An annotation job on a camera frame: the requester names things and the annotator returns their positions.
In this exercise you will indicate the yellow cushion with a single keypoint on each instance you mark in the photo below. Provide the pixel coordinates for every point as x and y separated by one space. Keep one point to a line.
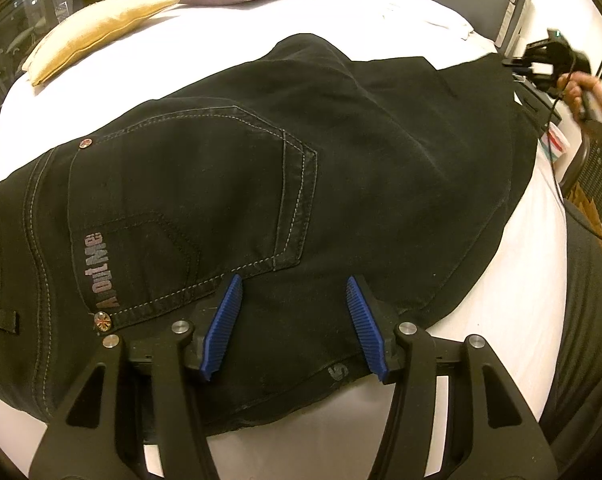
87 30

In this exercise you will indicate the white bed sheet mattress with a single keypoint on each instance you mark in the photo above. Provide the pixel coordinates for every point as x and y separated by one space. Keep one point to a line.
518 305

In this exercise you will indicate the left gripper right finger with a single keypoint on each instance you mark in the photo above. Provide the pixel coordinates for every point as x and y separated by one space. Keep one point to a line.
490 431

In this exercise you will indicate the black denim pants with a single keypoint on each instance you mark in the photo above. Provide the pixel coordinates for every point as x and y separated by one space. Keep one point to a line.
294 171

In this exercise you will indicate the person's right hand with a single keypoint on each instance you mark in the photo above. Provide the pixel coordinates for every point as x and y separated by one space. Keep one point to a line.
574 86

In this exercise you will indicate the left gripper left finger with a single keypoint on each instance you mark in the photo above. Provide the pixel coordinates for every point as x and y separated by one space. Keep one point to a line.
97 431

